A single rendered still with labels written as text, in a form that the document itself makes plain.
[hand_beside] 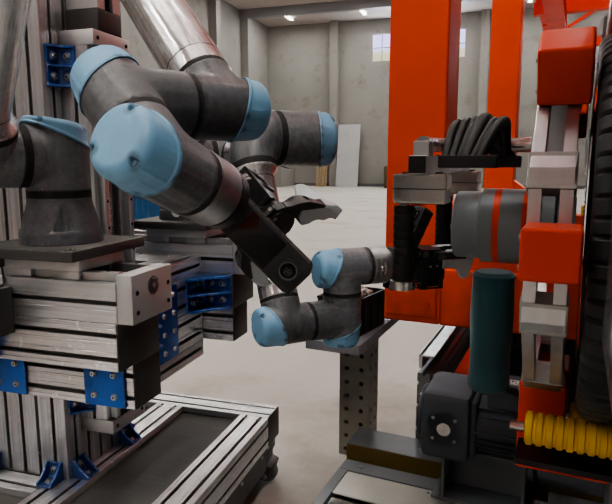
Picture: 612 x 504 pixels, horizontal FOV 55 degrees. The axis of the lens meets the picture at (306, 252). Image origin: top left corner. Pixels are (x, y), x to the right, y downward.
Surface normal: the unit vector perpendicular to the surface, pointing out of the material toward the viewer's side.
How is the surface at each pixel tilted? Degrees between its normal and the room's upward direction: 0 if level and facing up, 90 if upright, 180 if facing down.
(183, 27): 51
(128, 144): 68
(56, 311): 90
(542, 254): 90
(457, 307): 90
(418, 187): 90
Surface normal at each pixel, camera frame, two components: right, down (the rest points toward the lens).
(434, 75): -0.42, 0.14
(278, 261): -0.09, 0.15
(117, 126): -0.44, -0.24
